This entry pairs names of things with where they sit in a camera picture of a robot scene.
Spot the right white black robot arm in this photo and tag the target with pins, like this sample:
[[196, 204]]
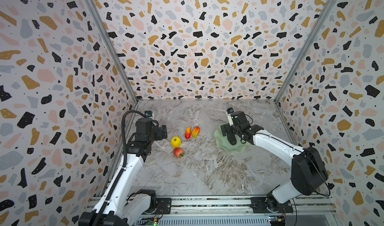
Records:
[[308, 170]]

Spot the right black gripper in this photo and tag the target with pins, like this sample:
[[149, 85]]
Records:
[[233, 130]]

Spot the yellow fake lemon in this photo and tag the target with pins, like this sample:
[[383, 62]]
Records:
[[176, 142]]

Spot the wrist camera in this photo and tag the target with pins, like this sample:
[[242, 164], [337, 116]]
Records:
[[148, 114], [229, 111]]

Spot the left aluminium corner post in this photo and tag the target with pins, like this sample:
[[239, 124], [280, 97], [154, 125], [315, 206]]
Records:
[[111, 50]]

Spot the red fake apple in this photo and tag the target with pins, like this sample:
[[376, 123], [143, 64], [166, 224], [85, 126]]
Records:
[[178, 152]]

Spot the right aluminium corner post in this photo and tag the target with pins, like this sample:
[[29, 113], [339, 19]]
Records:
[[302, 53]]

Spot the aluminium corner post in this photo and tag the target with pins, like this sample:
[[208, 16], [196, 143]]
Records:
[[111, 50], [302, 53]]

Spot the orange green fake mango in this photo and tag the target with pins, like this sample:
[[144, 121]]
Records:
[[195, 132]]

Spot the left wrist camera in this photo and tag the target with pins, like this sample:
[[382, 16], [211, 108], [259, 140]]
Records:
[[148, 114]]

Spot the red orange fake mango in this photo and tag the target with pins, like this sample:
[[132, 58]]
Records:
[[188, 133]]

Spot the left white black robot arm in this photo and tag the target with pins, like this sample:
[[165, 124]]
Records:
[[126, 172]]

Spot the green scalloped fruit bowl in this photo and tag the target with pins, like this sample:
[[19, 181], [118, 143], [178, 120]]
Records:
[[222, 142]]

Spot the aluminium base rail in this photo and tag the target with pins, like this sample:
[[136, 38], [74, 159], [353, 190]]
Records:
[[313, 210]]

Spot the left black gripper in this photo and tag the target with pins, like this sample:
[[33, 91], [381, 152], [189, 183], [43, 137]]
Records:
[[163, 131]]

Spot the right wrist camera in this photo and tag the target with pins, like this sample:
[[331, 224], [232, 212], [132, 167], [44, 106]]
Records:
[[229, 111]]

